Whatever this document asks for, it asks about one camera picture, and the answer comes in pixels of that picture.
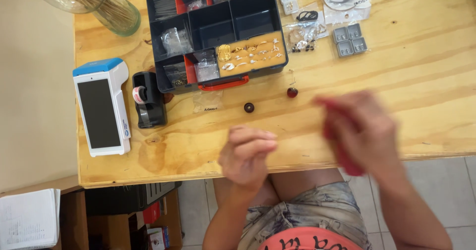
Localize person's right hand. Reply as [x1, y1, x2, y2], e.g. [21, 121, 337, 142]
[314, 90, 404, 177]

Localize person's left hand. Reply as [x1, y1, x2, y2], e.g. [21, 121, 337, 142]
[218, 125, 278, 192]

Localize red cloth pouch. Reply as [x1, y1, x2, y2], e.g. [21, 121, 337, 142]
[314, 97, 367, 177]

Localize red bead hook earring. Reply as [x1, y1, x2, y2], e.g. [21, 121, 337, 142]
[286, 69, 299, 98]

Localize person's legs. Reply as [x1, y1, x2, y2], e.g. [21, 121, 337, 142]
[213, 167, 344, 208]

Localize small clear labelled plastic bag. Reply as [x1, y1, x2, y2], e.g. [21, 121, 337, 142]
[192, 91, 224, 114]

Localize clear bag with mixed earrings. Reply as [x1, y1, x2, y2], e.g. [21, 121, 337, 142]
[283, 20, 329, 54]

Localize person's denim shorts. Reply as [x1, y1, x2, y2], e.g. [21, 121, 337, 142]
[237, 181, 373, 250]

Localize row of small rings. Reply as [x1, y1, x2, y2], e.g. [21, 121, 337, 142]
[222, 38, 283, 71]

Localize clear bag with black bands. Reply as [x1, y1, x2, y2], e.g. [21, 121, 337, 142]
[294, 5, 321, 24]

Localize black tape dispenser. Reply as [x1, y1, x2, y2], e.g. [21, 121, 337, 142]
[132, 71, 167, 129]

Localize person's coral printed shirt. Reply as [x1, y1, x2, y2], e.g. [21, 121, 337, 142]
[258, 226, 364, 250]

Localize dark blue compartment organiser box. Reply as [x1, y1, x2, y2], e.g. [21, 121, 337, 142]
[146, 0, 289, 95]

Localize red and white tape roll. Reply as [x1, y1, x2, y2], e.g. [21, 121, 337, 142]
[132, 86, 148, 105]

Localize clear bags in organiser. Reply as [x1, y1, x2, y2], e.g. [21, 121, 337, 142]
[152, 0, 268, 88]

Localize wooden shelf with boxes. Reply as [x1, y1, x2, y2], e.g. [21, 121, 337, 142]
[59, 181, 183, 250]

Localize white payment terminal blue top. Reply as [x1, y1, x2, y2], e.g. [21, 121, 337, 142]
[72, 58, 131, 157]

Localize glass vase with dried stems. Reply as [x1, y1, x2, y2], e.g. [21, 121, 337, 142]
[20, 0, 142, 37]

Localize white spiral notebook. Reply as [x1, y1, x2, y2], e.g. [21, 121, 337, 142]
[0, 188, 61, 250]

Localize mustard ring display pad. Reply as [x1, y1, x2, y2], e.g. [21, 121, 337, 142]
[216, 31, 287, 78]

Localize wide gold ring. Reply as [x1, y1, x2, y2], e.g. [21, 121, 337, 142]
[217, 44, 232, 62]

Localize clear bag with coiled cord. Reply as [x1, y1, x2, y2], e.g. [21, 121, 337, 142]
[317, 0, 372, 24]

